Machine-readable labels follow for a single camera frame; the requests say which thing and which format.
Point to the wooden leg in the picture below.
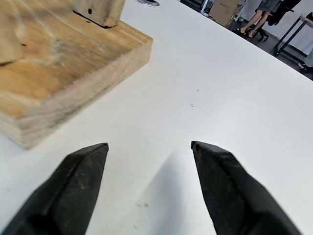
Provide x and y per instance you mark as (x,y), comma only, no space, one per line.
(97,9)

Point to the wooden seat board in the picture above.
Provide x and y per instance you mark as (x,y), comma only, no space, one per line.
(61,71)

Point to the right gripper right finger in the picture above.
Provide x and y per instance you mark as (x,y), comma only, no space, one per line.
(234,193)

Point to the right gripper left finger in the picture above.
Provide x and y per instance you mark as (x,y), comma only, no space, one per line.
(66,193)

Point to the person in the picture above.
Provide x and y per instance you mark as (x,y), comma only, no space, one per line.
(259,17)

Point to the cardboard box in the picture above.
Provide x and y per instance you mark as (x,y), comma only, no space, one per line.
(224,11)

